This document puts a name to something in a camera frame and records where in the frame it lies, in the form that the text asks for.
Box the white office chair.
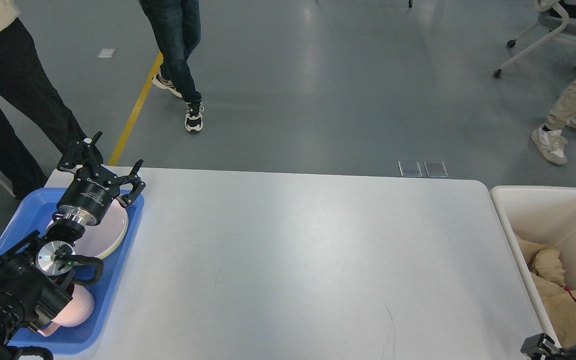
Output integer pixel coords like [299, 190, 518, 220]
[493, 0, 576, 79]

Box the green plate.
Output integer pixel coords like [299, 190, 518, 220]
[97, 222, 129, 259]

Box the brown paper bag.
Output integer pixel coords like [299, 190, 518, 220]
[531, 273, 576, 347]

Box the brown paper ball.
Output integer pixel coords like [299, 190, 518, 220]
[531, 248, 566, 287]

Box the person in cream sweater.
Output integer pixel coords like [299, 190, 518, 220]
[0, 0, 85, 200]

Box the beige plastic bin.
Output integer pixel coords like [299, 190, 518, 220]
[490, 186, 576, 344]

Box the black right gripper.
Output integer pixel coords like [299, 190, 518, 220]
[520, 333, 576, 360]

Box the pink mug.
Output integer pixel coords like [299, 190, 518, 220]
[38, 284, 95, 337]

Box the person in blue jeans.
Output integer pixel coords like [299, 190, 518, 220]
[139, 0, 204, 133]

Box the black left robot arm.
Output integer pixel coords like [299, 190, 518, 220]
[0, 132, 146, 360]

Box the blue plastic tray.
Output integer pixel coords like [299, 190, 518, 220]
[0, 187, 146, 356]

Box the pink plate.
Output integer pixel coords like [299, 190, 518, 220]
[73, 199, 129, 259]

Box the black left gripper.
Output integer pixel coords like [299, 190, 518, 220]
[56, 131, 146, 226]

